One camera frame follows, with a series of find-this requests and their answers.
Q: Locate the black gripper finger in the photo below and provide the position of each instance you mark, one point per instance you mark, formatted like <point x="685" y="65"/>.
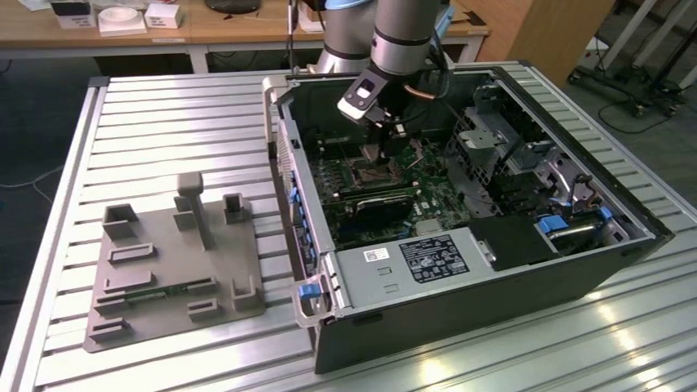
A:
<point x="386" y="147"/>

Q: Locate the small CPU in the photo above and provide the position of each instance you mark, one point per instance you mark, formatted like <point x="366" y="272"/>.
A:
<point x="373" y="154"/>

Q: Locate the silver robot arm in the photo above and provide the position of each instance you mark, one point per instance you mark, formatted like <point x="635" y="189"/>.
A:
<point x="402" y="36"/>

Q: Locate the CPU socket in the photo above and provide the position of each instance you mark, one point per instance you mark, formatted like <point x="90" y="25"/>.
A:
<point x="375" y="177"/>

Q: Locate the black RAM slots bank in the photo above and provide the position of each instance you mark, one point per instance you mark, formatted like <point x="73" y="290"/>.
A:
<point x="370" y="192"/>
<point x="334" y="149"/>

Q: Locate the green motherboard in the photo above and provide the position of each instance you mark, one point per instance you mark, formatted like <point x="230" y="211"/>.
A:
<point x="435" y="196"/>

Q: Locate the black graphics card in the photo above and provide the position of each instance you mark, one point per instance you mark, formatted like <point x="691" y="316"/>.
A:
<point x="381" y="210"/>

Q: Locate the metal drive cage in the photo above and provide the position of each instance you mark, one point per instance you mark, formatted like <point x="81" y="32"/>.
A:
<point x="478" y="143"/>

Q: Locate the silver chipset heatsink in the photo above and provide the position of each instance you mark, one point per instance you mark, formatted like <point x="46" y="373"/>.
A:
<point x="429" y="227"/>

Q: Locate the pale blue teach pendant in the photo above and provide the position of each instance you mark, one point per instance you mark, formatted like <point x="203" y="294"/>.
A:
<point x="442" y="24"/>

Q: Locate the small white carton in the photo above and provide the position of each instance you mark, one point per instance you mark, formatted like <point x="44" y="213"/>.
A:
<point x="314" y="24"/>

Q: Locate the wooden cabinet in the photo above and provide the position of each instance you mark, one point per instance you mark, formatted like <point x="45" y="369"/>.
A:
<point x="543" y="36"/>

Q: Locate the grey power supply unit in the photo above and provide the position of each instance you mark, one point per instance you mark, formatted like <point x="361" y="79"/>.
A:
<point x="381" y="277"/>

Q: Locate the black plastic shroud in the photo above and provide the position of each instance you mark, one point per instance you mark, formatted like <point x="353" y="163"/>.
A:
<point x="511" y="241"/>

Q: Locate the wooden desk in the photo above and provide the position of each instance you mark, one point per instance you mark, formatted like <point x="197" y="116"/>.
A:
<point x="81" y="38"/>
<point x="245" y="28"/>

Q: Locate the blue disk carrier latch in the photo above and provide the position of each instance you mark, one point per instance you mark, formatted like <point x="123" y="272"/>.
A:
<point x="550" y="226"/>

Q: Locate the black round object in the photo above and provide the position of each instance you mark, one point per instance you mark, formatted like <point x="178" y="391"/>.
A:
<point x="230" y="5"/>

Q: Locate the small blue clip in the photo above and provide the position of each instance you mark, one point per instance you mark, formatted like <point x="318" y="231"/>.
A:
<point x="602" y="214"/>

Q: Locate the open black PC case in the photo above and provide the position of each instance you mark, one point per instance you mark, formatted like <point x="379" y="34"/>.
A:
<point x="489" y="310"/>

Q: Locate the grey parts rack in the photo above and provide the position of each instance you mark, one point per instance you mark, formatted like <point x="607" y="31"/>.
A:
<point x="179" y="253"/>

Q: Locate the wheeled equipment stand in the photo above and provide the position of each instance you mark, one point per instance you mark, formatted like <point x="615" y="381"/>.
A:
<point x="653" y="87"/>

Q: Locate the white printed box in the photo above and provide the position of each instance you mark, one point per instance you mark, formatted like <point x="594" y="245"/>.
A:
<point x="162" y="17"/>

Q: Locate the green RAM stick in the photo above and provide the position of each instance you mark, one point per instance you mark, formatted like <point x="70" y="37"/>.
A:
<point x="162" y="293"/>

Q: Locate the white round holder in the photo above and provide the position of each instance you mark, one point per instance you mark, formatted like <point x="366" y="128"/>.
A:
<point x="119" y="22"/>

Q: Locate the white box with black top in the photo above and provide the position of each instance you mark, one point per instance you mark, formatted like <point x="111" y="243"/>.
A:
<point x="72" y="16"/>

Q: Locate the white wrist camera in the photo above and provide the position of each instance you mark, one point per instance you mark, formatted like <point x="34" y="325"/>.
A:
<point x="358" y="96"/>

